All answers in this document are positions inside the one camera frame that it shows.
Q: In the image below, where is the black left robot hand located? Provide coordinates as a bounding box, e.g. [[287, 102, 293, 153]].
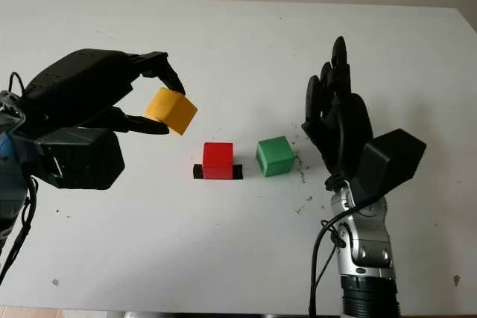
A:
[[20, 48, 186, 140]]

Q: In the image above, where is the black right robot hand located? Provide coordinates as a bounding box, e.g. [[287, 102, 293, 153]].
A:
[[300, 36, 375, 185]]

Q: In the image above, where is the green block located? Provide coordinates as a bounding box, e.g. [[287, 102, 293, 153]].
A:
[[256, 136, 297, 178]]

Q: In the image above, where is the yellow block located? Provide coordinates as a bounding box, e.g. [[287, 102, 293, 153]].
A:
[[144, 86, 199, 136]]

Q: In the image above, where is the red block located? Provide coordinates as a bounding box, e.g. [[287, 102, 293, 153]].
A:
[[202, 141, 235, 180]]

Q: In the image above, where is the black tape mark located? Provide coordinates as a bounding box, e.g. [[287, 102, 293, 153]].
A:
[[192, 164, 244, 180]]

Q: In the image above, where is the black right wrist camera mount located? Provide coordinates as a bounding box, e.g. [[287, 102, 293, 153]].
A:
[[352, 128, 428, 200]]

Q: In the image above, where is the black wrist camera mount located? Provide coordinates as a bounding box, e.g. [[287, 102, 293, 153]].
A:
[[352, 128, 428, 200], [35, 127, 126, 191]]

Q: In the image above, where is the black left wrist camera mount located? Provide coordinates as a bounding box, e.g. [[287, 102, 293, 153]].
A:
[[35, 127, 126, 191]]

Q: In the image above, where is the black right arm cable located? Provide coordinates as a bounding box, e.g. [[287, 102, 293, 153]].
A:
[[309, 198, 377, 318]]

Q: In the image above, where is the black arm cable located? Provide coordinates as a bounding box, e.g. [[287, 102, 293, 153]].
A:
[[0, 71, 40, 278], [309, 198, 377, 318]]

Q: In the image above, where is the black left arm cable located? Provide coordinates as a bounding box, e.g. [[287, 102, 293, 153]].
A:
[[0, 71, 40, 278]]

